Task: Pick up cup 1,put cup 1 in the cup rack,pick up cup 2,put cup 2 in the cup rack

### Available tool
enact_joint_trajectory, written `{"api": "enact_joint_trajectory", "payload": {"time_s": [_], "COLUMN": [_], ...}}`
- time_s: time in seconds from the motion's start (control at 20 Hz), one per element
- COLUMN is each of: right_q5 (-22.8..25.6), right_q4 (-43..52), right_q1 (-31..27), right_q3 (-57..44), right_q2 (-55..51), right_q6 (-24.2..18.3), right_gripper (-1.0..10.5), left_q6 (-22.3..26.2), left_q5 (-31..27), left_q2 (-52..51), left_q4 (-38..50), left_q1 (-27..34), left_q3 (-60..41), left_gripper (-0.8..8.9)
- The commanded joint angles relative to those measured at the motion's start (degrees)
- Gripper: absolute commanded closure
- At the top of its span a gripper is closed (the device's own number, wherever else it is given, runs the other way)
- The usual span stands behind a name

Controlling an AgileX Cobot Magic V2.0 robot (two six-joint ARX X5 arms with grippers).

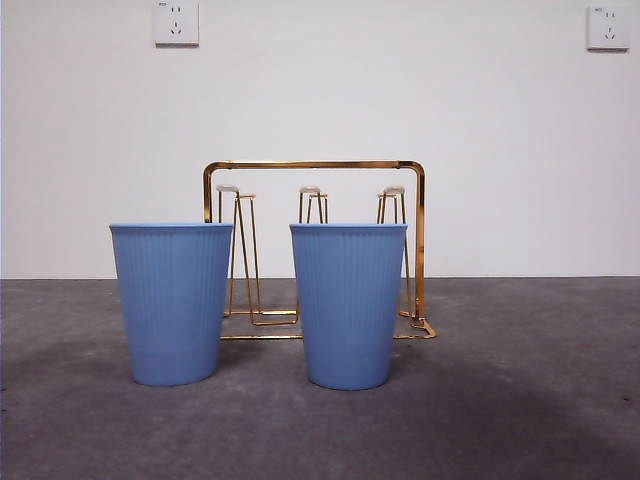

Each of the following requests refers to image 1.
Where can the blue ribbed plastic cup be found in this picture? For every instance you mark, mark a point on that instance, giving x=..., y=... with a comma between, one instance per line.
x=170, y=310
x=347, y=310

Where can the white wall power socket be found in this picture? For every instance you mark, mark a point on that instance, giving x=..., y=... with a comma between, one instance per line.
x=607, y=29
x=175, y=25

